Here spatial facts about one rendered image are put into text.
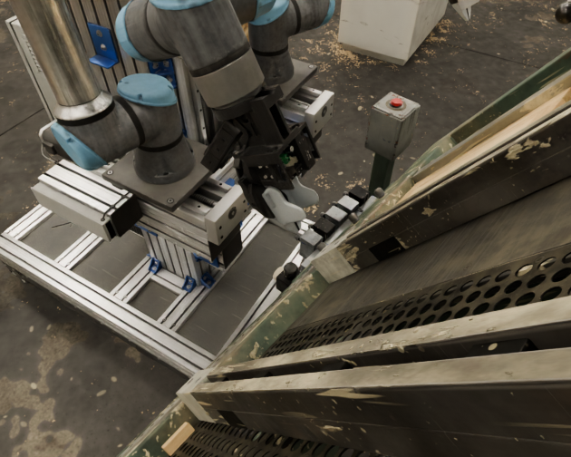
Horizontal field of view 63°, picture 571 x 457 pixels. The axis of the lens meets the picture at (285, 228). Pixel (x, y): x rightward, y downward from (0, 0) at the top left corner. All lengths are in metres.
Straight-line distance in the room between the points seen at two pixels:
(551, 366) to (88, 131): 0.91
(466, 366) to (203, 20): 0.41
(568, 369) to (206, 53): 0.43
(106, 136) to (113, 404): 1.27
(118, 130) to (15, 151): 2.26
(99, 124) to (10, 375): 1.47
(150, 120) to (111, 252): 1.19
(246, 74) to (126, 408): 1.65
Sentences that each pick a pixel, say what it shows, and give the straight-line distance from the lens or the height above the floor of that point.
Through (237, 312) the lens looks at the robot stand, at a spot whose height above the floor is 0.21.
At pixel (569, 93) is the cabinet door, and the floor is 1.31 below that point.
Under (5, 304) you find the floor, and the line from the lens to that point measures 2.48.
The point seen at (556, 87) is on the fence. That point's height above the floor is 1.29.
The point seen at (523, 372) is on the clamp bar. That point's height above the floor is 1.62.
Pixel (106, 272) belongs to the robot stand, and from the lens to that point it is 2.12.
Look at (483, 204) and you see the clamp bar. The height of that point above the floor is 1.32.
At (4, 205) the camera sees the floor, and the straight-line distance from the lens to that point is 2.93.
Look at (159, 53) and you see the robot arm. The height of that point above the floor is 1.54.
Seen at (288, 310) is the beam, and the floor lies 0.89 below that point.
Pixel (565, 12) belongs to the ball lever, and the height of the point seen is 1.45.
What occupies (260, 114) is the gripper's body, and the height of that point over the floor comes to 1.50.
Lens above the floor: 1.82
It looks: 49 degrees down
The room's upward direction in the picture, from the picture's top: straight up
